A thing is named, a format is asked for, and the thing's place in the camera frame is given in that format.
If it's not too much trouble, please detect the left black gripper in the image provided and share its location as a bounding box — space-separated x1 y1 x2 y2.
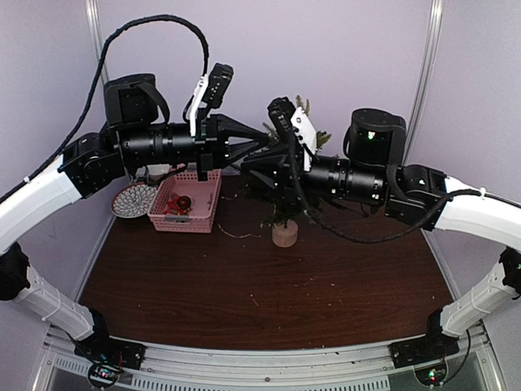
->
120 112 270 181

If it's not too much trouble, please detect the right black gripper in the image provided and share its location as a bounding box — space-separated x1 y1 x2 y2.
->
239 142 385 213

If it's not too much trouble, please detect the fairy light string with battery box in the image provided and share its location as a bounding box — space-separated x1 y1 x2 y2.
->
217 191 264 239

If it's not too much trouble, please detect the small green christmas tree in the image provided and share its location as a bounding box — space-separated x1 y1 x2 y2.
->
239 94 333 248

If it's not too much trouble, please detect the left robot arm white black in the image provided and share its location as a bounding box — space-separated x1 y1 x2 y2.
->
1 73 268 362

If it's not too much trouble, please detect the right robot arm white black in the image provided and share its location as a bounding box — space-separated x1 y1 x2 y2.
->
242 108 520 360

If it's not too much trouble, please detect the red ball ornament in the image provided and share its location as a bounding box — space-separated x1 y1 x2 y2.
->
177 195 191 209

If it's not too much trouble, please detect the pink plastic basket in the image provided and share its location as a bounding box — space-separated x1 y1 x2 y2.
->
147 169 221 234

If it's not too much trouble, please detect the gold star ornament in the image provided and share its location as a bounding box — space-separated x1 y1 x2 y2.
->
164 204 192 215

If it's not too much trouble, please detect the blue white patterned plate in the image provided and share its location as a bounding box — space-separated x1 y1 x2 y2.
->
111 182 158 219

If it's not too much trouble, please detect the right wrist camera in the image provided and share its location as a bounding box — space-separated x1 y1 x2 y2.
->
267 97 317 156

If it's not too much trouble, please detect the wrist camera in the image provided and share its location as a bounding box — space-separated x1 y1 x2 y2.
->
267 97 317 156
186 63 234 138

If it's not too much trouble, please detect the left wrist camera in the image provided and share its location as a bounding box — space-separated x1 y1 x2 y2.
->
186 63 234 138

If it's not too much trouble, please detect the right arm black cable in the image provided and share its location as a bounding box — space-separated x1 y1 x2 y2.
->
280 134 488 244

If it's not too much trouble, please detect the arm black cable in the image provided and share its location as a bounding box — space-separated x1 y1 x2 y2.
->
0 15 211 204
280 134 488 244

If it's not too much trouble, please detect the right aluminium corner post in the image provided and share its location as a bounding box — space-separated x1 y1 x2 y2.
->
406 0 444 127

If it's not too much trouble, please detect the aluminium corner post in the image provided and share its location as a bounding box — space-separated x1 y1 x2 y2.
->
85 0 104 61
406 0 444 127

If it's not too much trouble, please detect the left aluminium corner post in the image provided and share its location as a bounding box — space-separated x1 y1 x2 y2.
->
85 0 104 61

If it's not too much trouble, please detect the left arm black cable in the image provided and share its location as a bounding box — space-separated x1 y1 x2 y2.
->
0 15 211 204

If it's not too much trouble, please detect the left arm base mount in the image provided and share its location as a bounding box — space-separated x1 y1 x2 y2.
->
69 336 147 389

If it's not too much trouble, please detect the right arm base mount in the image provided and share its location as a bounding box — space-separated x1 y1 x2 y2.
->
389 336 460 388

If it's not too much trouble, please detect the aluminium front rail frame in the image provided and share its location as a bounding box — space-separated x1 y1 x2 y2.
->
30 321 510 391

